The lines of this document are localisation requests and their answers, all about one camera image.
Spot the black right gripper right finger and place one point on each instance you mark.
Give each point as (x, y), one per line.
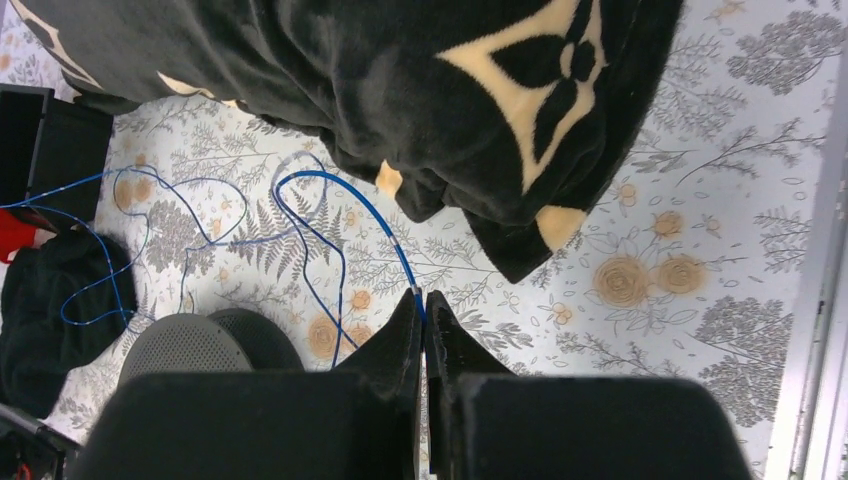
(487, 422)

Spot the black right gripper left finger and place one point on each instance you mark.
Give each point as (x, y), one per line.
(356, 421)

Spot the black flower-pattern plush blanket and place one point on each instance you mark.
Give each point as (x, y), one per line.
(518, 113)

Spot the floral table mat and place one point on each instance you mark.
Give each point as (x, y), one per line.
(684, 267)

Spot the black cloth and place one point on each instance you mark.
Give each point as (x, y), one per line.
(62, 305)

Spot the black plastic box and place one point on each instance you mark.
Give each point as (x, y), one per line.
(53, 155)

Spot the grey perforated spool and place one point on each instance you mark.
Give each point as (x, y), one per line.
(229, 340)

